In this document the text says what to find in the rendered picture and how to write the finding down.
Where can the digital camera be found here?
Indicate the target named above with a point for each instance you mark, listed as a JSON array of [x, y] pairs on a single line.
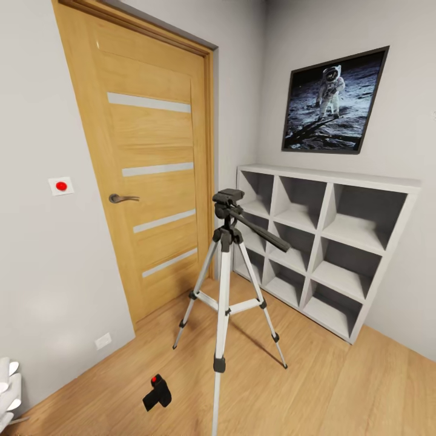
[[160, 393]]

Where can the bookcase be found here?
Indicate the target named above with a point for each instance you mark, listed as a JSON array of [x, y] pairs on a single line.
[[341, 321]]

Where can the wall socket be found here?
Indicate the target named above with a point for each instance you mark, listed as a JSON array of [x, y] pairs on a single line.
[[104, 340]]

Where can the camera tripod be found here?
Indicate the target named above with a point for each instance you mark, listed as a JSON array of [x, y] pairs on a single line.
[[227, 209]]

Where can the painting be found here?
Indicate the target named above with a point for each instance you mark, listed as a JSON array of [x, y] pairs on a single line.
[[329, 104]]

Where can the door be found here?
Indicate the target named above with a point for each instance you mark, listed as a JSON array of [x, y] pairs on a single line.
[[145, 96]]

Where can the electric switch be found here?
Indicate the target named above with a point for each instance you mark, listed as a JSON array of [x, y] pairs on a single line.
[[60, 185]]

